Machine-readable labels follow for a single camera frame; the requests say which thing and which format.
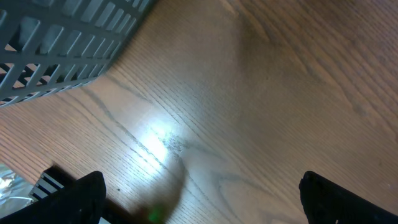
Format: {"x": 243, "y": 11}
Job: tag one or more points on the dark grey plastic basket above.
{"x": 52, "y": 46}

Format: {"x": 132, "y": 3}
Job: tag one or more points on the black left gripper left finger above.
{"x": 80, "y": 202}

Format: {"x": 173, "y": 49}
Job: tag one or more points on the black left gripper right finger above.
{"x": 324, "y": 201}

